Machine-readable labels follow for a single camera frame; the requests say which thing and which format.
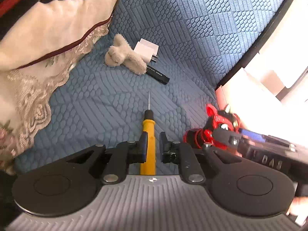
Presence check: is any red black toy figure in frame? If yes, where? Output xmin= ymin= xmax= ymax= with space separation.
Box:
xmin=183 ymin=104 xmax=241 ymax=150

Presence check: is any yellow handled screwdriver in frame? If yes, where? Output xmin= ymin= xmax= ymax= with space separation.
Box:
xmin=140 ymin=91 xmax=156 ymax=175

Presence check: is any black rectangular stick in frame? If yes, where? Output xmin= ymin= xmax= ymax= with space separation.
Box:
xmin=146 ymin=65 xmax=170 ymax=85

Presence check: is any beige plush toy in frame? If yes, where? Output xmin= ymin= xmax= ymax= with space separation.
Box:
xmin=104 ymin=34 xmax=147 ymax=75

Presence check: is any white charger with prongs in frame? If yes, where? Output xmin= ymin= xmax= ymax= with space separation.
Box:
xmin=134 ymin=38 xmax=159 ymax=64

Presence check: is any person's right hand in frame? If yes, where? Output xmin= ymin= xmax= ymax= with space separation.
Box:
xmin=287 ymin=197 xmax=308 ymax=226

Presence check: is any pink cardboard box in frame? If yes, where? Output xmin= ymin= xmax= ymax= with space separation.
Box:
xmin=216 ymin=68 xmax=307 ymax=147

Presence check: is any blue textured sofa cover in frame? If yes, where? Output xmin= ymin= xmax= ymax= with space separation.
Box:
xmin=13 ymin=0 xmax=295 ymax=176

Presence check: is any cream patterned blanket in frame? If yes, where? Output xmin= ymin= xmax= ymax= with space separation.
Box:
xmin=1 ymin=0 xmax=118 ymax=175

